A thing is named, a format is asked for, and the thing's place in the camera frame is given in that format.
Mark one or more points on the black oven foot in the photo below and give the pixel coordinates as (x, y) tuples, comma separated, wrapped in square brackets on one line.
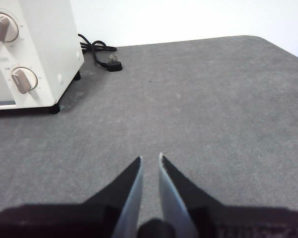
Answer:
[(77, 76), (55, 109)]

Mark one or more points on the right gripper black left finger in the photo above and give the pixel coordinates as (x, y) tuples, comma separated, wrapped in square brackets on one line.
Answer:
[(64, 220)]

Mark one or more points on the glass-window oven door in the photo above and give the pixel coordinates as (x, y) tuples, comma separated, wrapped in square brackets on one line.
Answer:
[(2, 102)]

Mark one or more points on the beige oven control knob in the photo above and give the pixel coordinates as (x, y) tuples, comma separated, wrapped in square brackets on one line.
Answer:
[(23, 80), (5, 27)]

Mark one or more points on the black power plug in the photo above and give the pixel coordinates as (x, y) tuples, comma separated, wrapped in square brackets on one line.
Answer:
[(114, 65)]

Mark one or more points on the cream Toshiba toaster oven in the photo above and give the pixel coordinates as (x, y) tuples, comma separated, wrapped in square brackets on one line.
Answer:
[(52, 37)]

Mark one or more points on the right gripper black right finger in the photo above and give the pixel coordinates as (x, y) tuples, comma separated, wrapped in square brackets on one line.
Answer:
[(238, 220)]

